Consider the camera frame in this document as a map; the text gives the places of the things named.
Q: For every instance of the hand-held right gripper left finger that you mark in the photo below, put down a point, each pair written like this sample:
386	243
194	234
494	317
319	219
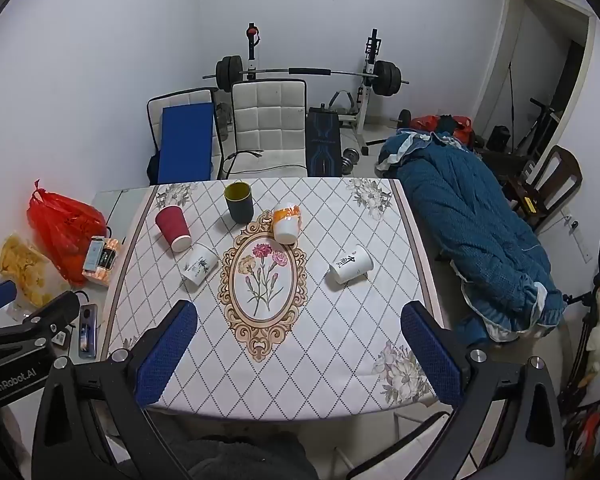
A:
167	355

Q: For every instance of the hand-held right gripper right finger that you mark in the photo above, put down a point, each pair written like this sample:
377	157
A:
430	355

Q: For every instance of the white cup with plant print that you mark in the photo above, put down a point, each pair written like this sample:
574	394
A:
199	262

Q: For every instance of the white cup with black print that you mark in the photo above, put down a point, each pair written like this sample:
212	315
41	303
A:
351	264

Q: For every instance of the red paper cup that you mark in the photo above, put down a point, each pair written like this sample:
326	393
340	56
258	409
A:
172	225

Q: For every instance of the dark green cup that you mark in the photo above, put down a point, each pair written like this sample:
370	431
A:
240	207

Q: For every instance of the orange and white cup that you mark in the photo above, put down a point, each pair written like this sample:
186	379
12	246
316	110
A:
286	225

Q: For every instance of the blue handheld device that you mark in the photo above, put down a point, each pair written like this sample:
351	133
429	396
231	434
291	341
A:
87	330

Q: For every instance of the yellow snack bag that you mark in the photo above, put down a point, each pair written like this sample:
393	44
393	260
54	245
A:
22	270

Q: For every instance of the smartphone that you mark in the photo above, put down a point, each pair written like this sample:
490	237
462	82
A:
94	255

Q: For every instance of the orange tissue box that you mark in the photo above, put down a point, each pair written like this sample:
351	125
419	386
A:
111	260

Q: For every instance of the red plastic bag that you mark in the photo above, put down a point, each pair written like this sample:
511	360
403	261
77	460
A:
62	230

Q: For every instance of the floral diamond pattern tablecloth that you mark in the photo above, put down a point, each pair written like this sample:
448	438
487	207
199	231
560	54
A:
330	335

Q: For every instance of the person's dark trousers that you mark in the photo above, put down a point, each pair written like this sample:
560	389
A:
230	452

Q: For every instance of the teal quilted blanket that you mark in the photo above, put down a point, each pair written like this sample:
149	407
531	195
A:
470	220

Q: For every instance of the black tripod stand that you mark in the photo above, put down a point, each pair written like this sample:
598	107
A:
587	320

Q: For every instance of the small dumbbell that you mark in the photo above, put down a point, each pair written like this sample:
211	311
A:
351	160

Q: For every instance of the blue flat board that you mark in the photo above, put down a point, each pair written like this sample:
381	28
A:
186	142

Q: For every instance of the white padded chair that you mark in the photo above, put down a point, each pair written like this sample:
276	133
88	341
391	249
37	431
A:
267	120
155	110

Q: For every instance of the dark wooden chair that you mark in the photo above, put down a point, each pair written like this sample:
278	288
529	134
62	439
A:
562	170

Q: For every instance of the black box speaker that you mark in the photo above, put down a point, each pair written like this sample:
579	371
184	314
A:
499	137

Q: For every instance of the white barbell rack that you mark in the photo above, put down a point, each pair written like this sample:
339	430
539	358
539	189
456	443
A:
367	105

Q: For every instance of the black barbell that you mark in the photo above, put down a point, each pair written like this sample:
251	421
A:
386	77

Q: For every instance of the white door frame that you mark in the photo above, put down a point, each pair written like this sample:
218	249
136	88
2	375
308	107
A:
495	50

